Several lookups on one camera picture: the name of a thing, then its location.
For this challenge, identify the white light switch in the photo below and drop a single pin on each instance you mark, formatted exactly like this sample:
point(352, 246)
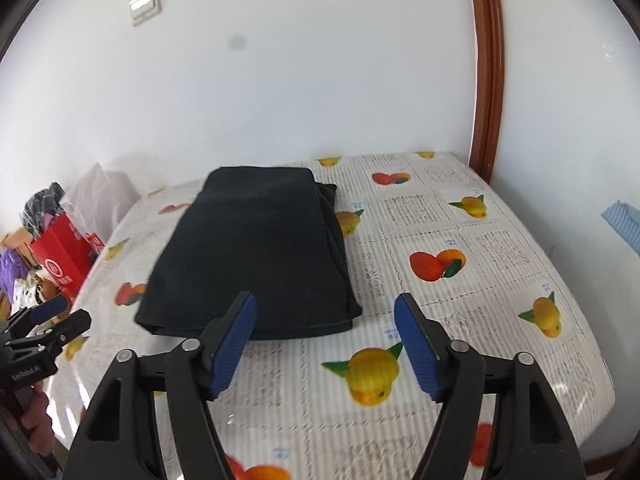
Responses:
point(145, 6)

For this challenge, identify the red paper bag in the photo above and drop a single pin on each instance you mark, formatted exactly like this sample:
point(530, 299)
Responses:
point(60, 255)

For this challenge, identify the brown wooden door frame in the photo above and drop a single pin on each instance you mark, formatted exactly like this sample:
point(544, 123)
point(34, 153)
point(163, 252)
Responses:
point(485, 60)

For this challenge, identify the white plastic bag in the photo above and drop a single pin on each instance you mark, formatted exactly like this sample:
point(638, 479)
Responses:
point(100, 195)

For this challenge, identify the grey checked cloth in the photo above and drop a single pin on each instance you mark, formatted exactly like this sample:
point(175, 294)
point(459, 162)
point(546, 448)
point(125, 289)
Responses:
point(42, 205)

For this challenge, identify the person's left hand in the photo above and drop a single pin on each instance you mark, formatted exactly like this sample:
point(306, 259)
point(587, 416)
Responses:
point(39, 420)

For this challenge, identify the fruit print tablecloth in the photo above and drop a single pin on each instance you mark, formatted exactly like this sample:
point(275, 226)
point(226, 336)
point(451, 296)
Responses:
point(500, 270)

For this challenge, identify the light blue striped cloth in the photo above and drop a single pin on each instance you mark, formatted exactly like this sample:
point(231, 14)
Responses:
point(625, 225)

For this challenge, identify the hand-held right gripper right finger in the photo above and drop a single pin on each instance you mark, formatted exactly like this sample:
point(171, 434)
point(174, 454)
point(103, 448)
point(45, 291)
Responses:
point(417, 345)

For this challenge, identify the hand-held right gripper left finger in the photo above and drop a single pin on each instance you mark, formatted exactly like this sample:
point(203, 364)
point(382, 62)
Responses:
point(235, 345)

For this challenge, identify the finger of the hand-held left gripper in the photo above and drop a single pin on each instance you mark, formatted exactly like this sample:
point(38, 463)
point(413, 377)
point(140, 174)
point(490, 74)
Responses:
point(60, 332)
point(47, 310)

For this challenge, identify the brown gourd ornament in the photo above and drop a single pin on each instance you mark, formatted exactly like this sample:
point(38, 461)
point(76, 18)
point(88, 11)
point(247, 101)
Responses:
point(47, 287)

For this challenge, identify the black sweatshirt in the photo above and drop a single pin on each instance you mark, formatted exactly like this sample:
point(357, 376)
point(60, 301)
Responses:
point(250, 250)

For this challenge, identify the purple bag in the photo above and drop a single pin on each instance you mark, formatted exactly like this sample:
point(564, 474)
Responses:
point(12, 270)

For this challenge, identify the wooden headboard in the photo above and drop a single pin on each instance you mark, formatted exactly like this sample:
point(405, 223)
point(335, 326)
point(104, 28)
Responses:
point(15, 237)

